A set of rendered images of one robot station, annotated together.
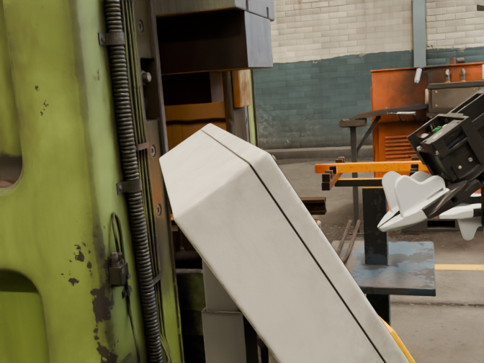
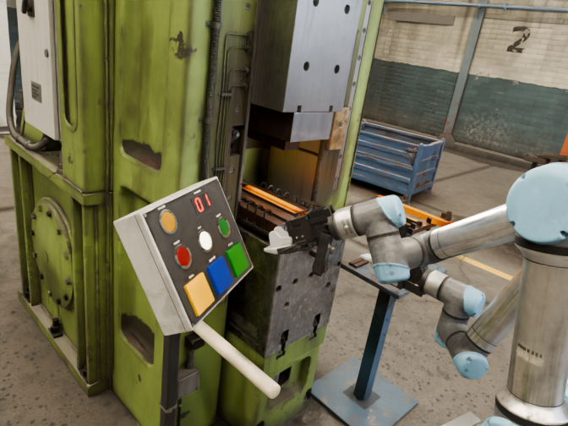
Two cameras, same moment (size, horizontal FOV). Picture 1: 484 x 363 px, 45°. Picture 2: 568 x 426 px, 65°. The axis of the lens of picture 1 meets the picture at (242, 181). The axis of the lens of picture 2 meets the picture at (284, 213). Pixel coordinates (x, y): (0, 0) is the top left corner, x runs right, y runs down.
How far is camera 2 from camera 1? 0.75 m
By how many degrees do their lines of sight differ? 27
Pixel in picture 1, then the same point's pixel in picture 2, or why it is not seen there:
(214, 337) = not seen: hidden behind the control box
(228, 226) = (126, 231)
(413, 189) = (276, 238)
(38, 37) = (172, 114)
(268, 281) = (136, 252)
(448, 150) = (291, 228)
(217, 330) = not seen: hidden behind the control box
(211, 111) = (313, 147)
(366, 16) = not seen: outside the picture
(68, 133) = (174, 158)
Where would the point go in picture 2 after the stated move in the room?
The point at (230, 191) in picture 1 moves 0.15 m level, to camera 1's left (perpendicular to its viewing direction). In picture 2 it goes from (128, 221) to (79, 200)
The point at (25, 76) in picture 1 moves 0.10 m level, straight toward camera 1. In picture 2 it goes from (166, 128) to (151, 134)
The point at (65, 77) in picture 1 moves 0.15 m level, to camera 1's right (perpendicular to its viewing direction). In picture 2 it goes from (177, 134) to (218, 146)
